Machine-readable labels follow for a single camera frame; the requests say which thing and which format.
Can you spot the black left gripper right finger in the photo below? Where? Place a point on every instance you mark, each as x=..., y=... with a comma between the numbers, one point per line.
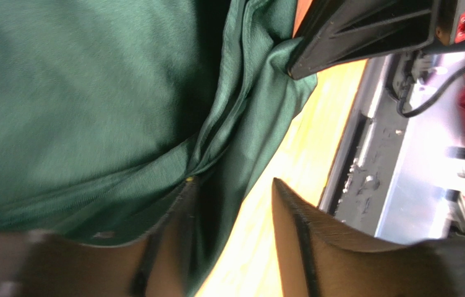
x=321, y=256

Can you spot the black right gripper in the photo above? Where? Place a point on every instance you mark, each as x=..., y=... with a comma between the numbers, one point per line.
x=335, y=32

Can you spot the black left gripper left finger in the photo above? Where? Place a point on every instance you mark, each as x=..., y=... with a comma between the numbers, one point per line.
x=41, y=263

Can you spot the dark green cloth napkin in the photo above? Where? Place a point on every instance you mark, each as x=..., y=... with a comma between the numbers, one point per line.
x=107, y=106

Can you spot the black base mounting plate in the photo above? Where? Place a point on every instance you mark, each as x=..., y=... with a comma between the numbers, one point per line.
x=359, y=180

